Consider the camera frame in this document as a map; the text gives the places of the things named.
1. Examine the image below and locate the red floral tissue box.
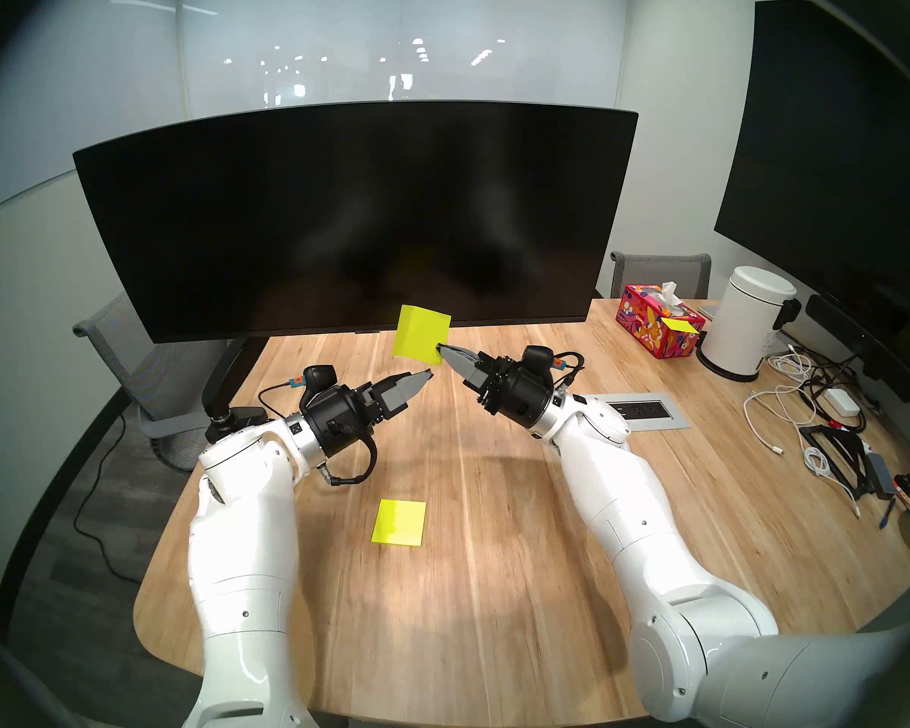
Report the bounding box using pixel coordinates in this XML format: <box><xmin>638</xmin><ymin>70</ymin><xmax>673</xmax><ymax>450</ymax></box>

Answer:
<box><xmin>616</xmin><ymin>281</ymin><xmax>707</xmax><ymax>359</ymax></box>

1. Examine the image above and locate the grey table power socket panel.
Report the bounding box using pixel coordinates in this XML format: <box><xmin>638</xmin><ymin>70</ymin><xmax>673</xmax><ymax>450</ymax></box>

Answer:
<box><xmin>595</xmin><ymin>393</ymin><xmax>692</xmax><ymax>433</ymax></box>

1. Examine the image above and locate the black camera cable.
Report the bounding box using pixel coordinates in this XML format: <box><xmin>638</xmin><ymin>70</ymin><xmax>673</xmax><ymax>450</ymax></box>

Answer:
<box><xmin>552</xmin><ymin>351</ymin><xmax>587</xmax><ymax>391</ymax></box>
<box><xmin>256</xmin><ymin>380</ymin><xmax>378</xmax><ymax>489</ymax></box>

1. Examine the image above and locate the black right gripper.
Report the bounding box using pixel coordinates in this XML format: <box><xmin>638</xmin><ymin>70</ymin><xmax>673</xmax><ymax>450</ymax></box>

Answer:
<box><xmin>435</xmin><ymin>344</ymin><xmax>556</xmax><ymax>433</ymax></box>

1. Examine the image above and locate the black floor cable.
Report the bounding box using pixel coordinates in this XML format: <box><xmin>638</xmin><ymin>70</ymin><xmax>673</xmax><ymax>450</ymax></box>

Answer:
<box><xmin>71</xmin><ymin>412</ymin><xmax>127</xmax><ymax>577</ymax></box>

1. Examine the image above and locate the single yellow sticky note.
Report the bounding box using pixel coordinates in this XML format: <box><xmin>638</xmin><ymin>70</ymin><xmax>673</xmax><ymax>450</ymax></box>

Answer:
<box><xmin>393</xmin><ymin>304</ymin><xmax>453</xmax><ymax>362</ymax></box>

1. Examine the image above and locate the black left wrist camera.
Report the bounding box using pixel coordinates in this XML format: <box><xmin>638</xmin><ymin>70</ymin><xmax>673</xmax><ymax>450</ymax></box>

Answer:
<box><xmin>288</xmin><ymin>364</ymin><xmax>340</xmax><ymax>403</ymax></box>

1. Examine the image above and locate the yellow sticky note pad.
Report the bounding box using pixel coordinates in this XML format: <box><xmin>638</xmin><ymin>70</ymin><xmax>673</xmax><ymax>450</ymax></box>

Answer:
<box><xmin>371</xmin><ymin>499</ymin><xmax>428</xmax><ymax>547</ymax></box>

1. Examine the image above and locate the white charging cable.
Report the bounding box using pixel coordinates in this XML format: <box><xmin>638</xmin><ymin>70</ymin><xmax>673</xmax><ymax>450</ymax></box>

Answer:
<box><xmin>770</xmin><ymin>347</ymin><xmax>816</xmax><ymax>386</ymax></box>
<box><xmin>743</xmin><ymin>385</ymin><xmax>805</xmax><ymax>456</ymax></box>
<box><xmin>800</xmin><ymin>440</ymin><xmax>864</xmax><ymax>519</ymax></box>

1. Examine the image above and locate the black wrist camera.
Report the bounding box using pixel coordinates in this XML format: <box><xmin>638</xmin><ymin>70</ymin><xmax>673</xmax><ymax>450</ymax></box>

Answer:
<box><xmin>288</xmin><ymin>364</ymin><xmax>340</xmax><ymax>403</ymax></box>
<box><xmin>522</xmin><ymin>345</ymin><xmax>562</xmax><ymax>380</ymax></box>

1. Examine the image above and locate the curved black computer monitor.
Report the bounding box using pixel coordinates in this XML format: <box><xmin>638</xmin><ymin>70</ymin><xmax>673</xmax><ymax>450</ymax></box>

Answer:
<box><xmin>73</xmin><ymin>101</ymin><xmax>639</xmax><ymax>345</ymax></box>

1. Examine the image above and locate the black triangular folding stand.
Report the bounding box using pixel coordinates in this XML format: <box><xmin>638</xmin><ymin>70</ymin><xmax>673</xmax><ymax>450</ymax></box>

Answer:
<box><xmin>798</xmin><ymin>423</ymin><xmax>880</xmax><ymax>504</ymax></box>

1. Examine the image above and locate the frosted glass wall board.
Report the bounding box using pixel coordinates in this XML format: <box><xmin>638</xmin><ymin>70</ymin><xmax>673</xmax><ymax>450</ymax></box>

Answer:
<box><xmin>178</xmin><ymin>0</ymin><xmax>630</xmax><ymax>128</ymax></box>

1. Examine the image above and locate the black power cable bundle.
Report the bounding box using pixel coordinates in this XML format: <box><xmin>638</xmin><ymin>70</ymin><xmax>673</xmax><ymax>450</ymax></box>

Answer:
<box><xmin>800</xmin><ymin>342</ymin><xmax>871</xmax><ymax>433</ymax></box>

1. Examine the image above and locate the white cylindrical pedal bin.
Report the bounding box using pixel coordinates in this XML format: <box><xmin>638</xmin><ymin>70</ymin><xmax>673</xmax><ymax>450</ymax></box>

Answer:
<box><xmin>696</xmin><ymin>265</ymin><xmax>802</xmax><ymax>384</ymax></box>

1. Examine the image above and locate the grey mesh office chair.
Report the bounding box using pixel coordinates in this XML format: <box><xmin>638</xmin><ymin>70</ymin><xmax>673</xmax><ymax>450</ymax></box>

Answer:
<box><xmin>73</xmin><ymin>293</ymin><xmax>236</xmax><ymax>471</ymax></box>
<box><xmin>610</xmin><ymin>251</ymin><xmax>712</xmax><ymax>300</ymax></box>

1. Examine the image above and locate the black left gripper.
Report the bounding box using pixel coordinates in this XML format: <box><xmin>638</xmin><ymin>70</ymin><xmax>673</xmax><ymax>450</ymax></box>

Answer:
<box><xmin>302</xmin><ymin>368</ymin><xmax>435</xmax><ymax>460</ymax></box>

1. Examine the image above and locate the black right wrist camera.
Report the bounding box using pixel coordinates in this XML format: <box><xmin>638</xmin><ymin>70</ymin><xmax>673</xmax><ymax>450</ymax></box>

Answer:
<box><xmin>522</xmin><ymin>345</ymin><xmax>562</xmax><ymax>380</ymax></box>

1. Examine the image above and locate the large black wall television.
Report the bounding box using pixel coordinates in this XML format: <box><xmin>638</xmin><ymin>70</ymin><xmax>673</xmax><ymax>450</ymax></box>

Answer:
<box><xmin>714</xmin><ymin>0</ymin><xmax>910</xmax><ymax>386</ymax></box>

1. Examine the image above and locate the black video sound bar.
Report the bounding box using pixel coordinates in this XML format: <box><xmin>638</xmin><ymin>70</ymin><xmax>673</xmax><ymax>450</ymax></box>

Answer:
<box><xmin>804</xmin><ymin>294</ymin><xmax>910</xmax><ymax>403</ymax></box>

